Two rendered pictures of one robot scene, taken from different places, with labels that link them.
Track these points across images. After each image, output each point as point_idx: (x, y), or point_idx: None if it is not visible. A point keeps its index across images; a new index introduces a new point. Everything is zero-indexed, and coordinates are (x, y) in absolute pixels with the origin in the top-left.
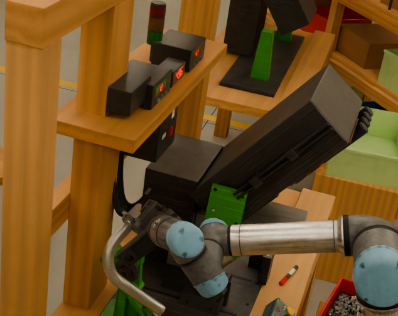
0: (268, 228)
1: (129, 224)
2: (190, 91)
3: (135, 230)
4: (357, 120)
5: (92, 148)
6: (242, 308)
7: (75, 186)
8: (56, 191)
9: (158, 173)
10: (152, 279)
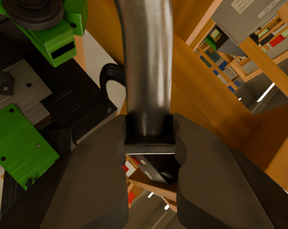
0: None
1: (209, 174)
2: (144, 184)
3: (121, 128)
4: None
5: (222, 115)
6: None
7: (189, 55)
8: (199, 30)
9: (106, 114)
10: (19, 32)
